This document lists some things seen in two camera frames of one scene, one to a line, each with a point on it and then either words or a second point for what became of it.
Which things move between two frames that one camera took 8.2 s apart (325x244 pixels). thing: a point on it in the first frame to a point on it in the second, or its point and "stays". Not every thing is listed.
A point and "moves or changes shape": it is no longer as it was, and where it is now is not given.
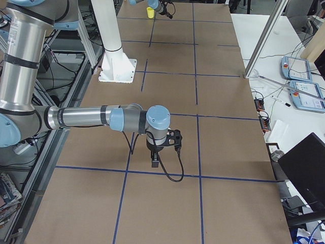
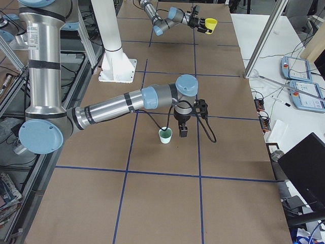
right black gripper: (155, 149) to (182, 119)
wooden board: (316, 46) stays
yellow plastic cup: (151, 12) moves or changes shape
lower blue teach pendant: (306, 96) stays
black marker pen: (278, 100) stays
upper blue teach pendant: (295, 68) stays
